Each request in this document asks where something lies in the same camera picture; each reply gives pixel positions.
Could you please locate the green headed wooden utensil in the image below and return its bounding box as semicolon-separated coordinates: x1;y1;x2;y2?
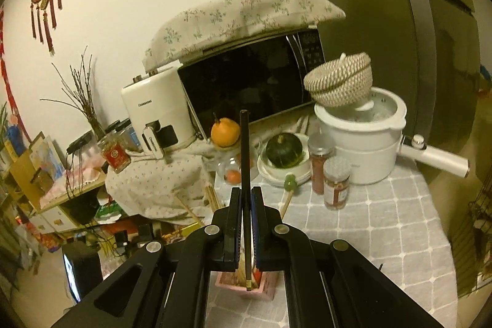
280;174;299;219

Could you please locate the red wall garland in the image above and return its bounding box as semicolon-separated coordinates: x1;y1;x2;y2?
0;5;32;144

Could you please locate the grey refrigerator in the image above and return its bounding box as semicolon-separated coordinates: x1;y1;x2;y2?
279;0;492;198

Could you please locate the white air fryer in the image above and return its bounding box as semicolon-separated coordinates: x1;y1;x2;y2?
121;69;198;160

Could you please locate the pink perforated utensil holder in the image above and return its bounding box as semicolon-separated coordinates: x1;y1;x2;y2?
216;270;276;300

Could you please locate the black lid glass container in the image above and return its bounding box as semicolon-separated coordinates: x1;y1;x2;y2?
66;131;105;175

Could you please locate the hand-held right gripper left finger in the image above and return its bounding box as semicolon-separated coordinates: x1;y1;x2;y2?
50;187;244;328

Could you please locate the floral tablecloth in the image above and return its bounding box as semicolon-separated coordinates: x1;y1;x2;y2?
105;141;216;227

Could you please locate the green pumpkin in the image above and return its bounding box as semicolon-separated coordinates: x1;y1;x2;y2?
266;133;305;169

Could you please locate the woven rope basket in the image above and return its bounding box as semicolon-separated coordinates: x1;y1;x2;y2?
304;52;373;108

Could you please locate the black lid glass jar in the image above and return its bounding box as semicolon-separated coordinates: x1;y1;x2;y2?
105;118;135;152

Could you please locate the black microwave oven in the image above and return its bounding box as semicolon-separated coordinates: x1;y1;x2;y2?
177;26;325;138

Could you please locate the bundle of wooden chopsticks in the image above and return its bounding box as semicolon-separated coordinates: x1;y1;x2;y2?
203;183;224;210

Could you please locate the floral cloth cover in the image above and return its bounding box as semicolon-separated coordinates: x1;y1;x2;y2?
141;0;346;73

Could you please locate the brown wire rack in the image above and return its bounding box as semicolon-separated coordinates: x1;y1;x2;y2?
448;155;492;298

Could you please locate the red tin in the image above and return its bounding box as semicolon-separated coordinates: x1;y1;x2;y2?
99;136;132;174

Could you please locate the grey checked tablecloth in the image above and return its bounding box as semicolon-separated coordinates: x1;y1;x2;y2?
208;159;454;328

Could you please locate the grey lid spice jar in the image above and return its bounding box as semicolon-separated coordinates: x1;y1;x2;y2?
307;132;336;195

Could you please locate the orange fruit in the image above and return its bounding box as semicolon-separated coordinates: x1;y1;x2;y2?
211;116;241;148

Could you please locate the white electric pot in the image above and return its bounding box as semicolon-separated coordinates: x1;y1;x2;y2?
313;86;471;186

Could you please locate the red label spice jar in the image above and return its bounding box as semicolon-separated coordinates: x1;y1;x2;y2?
323;156;351;211

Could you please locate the clear glass jar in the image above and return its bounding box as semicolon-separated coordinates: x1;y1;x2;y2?
213;147;255;186

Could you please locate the stack of white plates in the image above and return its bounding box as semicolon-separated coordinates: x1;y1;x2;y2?
257;132;313;187

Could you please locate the yellow wooden shelf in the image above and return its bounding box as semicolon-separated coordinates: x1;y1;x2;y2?
7;131;109;238

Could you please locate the thin wooden stick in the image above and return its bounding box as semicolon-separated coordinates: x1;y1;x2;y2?
173;193;205;226

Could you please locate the pink cloth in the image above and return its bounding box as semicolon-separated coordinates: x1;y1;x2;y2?
39;163;106;207

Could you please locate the black chopstick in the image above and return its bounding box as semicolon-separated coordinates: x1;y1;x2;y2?
239;110;253;292

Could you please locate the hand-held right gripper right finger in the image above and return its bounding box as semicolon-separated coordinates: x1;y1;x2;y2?
250;187;442;328

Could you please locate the bunch of dry branches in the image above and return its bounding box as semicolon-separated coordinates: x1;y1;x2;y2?
40;47;107;140

